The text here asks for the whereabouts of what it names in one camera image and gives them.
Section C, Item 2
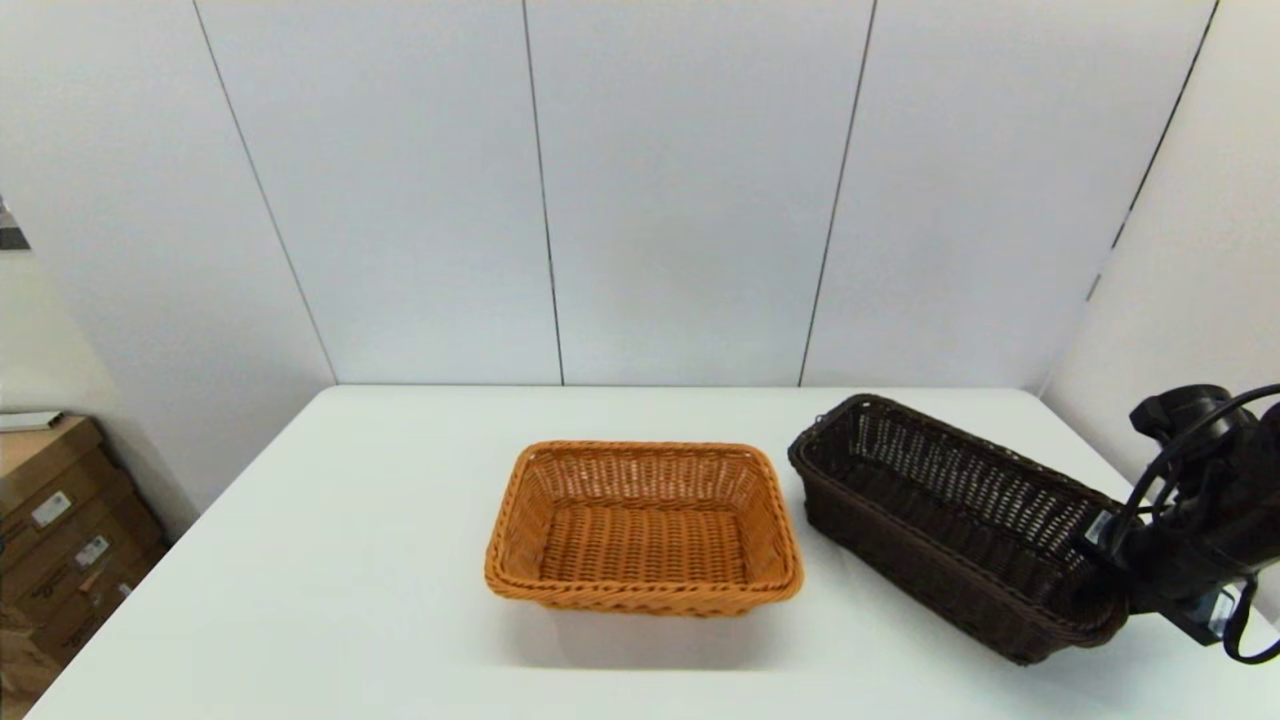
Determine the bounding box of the orange wicker basket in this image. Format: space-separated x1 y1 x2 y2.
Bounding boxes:
485 441 804 617

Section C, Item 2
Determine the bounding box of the cardboard box with white label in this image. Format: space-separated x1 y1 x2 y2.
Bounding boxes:
0 450 151 573
0 515 169 663

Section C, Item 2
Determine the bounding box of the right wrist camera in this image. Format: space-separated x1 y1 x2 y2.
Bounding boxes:
1180 585 1247 648

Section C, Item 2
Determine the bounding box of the brown cardboard box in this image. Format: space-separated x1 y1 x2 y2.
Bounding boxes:
0 417 113 493
0 600 63 706

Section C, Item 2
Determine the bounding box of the dark brown wicker basket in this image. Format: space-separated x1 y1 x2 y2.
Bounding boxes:
788 394 1133 666

